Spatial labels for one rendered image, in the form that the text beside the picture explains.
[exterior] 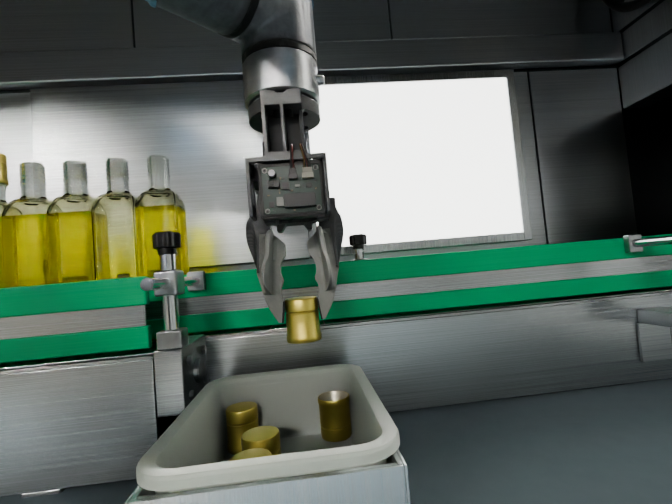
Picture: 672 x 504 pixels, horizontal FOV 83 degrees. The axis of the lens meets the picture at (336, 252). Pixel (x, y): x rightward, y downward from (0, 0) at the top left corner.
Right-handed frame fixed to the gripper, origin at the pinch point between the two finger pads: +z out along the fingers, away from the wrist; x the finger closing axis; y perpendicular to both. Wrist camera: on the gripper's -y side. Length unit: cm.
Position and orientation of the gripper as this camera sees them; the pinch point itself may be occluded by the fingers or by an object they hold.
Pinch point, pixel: (301, 306)
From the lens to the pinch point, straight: 39.8
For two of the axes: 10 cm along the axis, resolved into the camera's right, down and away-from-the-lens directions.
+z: 0.9, 9.9, -0.5
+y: 0.6, -0.5, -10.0
